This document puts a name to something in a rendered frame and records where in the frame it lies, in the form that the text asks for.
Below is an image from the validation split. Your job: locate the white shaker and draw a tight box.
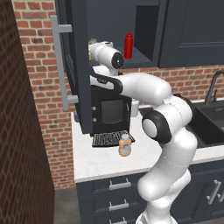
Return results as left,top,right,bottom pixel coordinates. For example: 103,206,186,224
130,98,141,118

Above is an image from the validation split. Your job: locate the orange condiment bottle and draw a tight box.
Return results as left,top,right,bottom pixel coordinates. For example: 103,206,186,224
118,133,132,158

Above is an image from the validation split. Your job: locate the dark open cabinet door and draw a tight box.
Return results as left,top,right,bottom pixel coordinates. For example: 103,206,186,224
54,0,95,136

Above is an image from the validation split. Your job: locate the red condiment bottle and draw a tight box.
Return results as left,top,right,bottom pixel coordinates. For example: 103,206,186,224
123,29,135,60

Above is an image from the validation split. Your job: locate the dark closed cabinet door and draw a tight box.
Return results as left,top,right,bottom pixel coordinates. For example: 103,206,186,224
157,0,224,70

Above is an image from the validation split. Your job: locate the dark base cabinet door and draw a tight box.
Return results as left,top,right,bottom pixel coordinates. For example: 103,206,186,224
170,170,224,224

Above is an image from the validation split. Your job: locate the black coffee machine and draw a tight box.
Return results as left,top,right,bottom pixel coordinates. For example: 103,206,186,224
89,85,137,149

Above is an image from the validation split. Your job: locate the dark drawer front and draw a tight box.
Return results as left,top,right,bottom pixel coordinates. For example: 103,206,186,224
92,191,147,217
94,212,144,224
90,172,148,194

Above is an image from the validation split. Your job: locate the black sink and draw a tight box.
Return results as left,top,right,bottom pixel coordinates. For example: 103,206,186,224
174,94,224,149

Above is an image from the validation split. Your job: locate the black tap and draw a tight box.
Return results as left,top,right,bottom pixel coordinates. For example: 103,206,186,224
203,69,224,107

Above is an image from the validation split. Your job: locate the grey long door handle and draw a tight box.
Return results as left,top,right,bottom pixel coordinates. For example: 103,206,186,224
49,15,80,112

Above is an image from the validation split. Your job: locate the grey drawer handle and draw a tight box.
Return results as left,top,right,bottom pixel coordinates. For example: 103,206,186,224
108,180,133,191
108,216,129,224
108,199,130,212

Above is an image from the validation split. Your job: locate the dark open wall cabinet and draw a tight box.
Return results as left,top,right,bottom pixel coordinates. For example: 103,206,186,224
85,0,168,70

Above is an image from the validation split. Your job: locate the grey cabinet door handle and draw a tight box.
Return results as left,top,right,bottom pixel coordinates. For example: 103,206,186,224
206,179,222,206
216,186,224,204

